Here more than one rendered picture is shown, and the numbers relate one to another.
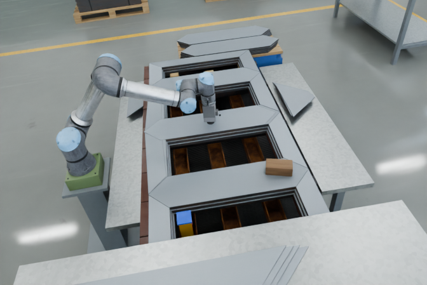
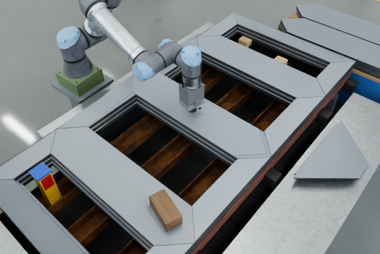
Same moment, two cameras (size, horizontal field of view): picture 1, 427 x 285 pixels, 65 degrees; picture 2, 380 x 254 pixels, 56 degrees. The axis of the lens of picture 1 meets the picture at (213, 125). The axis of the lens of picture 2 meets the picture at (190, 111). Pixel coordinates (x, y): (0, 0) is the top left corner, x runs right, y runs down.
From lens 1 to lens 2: 105 cm
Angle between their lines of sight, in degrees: 34
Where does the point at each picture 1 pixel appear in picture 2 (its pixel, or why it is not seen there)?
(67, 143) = (60, 39)
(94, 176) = (73, 84)
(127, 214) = not seen: hidden behind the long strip
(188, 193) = (77, 155)
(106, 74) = not seen: outside the picture
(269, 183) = (139, 215)
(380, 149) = not seen: outside the picture
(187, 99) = (139, 63)
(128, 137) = not seen: hidden behind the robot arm
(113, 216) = (51, 128)
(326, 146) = (283, 246)
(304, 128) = (291, 201)
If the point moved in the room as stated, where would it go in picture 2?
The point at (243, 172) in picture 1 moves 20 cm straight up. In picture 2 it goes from (138, 181) to (131, 145)
